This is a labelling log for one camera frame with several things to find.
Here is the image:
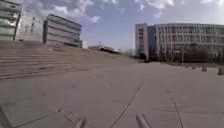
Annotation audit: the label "pale building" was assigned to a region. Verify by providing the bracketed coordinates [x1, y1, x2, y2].
[14, 11, 46, 44]

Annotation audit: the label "grey banded building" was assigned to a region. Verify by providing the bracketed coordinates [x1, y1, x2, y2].
[42, 13, 83, 48]

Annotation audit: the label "wide stone steps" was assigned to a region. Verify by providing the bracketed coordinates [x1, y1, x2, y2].
[0, 40, 141, 81]

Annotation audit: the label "robot's own part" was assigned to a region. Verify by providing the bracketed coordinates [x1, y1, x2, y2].
[74, 117, 87, 128]
[135, 113, 152, 128]

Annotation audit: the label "large curved windowed building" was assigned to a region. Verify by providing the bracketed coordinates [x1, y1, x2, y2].
[134, 22, 224, 64]

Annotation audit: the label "tall banded building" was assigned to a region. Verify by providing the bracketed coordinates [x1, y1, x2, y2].
[0, 0, 23, 42]

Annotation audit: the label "row of trees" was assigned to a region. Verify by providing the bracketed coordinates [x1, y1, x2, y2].
[156, 44, 224, 65]

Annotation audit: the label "grey slab paved plaza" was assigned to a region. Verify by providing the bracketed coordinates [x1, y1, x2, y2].
[0, 61, 224, 128]

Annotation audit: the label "low building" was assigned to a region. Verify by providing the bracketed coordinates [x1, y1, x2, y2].
[88, 44, 118, 54]

